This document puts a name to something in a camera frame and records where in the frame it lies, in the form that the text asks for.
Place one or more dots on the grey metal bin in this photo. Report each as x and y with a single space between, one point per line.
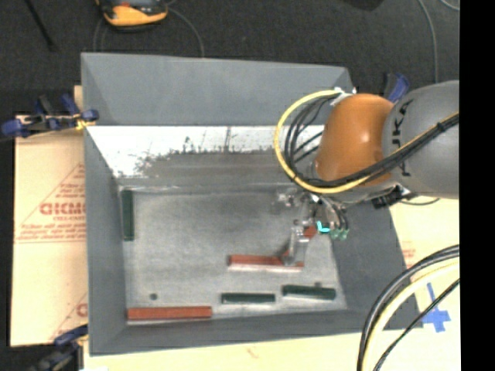
201 230

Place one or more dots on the red-brown flat block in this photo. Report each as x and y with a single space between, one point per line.
170 313
311 232
255 261

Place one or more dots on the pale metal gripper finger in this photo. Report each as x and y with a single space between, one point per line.
297 246

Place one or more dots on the black cylinder on white bracket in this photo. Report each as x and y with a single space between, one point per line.
386 199

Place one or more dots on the brown cardboard board red print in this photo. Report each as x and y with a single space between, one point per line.
46 191

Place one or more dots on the dark green flat block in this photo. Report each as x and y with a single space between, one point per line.
309 292
247 298
127 215

